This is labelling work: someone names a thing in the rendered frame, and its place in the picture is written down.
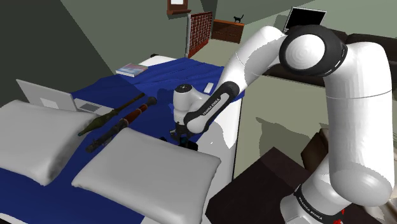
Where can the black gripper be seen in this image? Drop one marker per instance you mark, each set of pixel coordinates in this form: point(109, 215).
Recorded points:
point(188, 142)

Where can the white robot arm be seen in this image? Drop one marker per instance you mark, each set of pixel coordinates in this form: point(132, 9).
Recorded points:
point(356, 108)

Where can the dark brown launcher tube toy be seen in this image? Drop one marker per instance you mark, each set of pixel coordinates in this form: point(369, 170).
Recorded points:
point(124, 122)

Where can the bed with blue sheet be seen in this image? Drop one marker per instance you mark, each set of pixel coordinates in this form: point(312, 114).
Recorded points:
point(173, 74)

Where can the dark robot stand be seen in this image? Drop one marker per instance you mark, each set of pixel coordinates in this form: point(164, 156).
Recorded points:
point(257, 189)

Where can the green rocket toy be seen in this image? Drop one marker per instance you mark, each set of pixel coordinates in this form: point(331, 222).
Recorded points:
point(99, 121)

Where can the pale blue pink book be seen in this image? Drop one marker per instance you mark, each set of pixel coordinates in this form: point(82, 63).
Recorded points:
point(131, 69)

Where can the brick patterned panel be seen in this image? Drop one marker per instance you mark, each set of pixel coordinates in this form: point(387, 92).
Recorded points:
point(200, 34)

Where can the wooden dresser with cat figure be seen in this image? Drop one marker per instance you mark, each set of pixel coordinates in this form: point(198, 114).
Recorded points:
point(228, 32)

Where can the dark sofa with laptop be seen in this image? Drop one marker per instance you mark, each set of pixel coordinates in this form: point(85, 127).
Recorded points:
point(294, 77)

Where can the wooden framed window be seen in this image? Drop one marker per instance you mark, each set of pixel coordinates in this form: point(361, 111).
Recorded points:
point(178, 7)

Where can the grey open laptop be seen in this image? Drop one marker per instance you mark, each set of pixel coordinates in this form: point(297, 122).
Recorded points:
point(46, 96)

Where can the large grey pillow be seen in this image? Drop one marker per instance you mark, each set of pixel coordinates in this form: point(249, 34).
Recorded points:
point(34, 133)

